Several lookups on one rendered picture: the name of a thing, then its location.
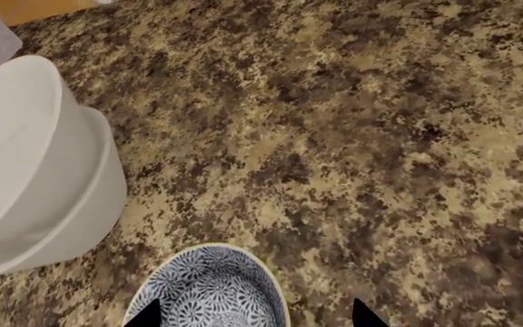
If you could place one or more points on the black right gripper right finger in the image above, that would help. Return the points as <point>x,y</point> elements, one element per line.
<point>365,316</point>

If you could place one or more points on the large white bowl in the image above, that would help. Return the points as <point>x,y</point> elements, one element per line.
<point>39,170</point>

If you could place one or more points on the blue floral patterned bowl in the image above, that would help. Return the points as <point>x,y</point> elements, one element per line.
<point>216,289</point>

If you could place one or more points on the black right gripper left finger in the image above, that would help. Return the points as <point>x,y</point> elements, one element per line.
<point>148,315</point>

